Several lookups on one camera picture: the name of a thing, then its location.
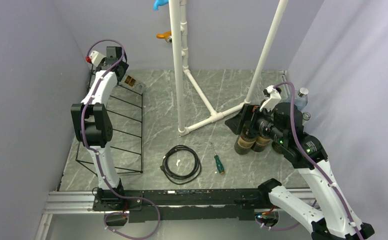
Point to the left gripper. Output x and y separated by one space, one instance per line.
125 66

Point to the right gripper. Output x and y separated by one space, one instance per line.
252 114

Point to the dark green wine bottle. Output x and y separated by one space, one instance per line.
244 143

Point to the clear glass liquor bottle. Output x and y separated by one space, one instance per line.
133 84

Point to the dark bottle behind arm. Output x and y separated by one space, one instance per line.
277 147

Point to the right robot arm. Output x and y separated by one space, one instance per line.
334 219

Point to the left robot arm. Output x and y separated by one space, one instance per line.
92 124

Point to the blue glass bottle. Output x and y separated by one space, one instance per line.
300 98

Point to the small clear glass bottle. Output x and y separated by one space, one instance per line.
306 116

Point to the orange hook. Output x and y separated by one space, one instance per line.
167 36

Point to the blue hook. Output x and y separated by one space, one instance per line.
159 3

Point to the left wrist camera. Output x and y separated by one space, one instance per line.
95 58

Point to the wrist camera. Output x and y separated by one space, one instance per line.
272 98
95 58

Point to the green handled screwdriver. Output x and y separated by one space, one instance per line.
219 165

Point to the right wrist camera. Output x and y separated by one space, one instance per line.
272 98

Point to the white PVC pipe frame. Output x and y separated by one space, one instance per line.
232 41

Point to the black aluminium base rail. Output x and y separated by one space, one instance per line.
150 205

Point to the black wire wine rack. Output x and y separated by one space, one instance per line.
125 109

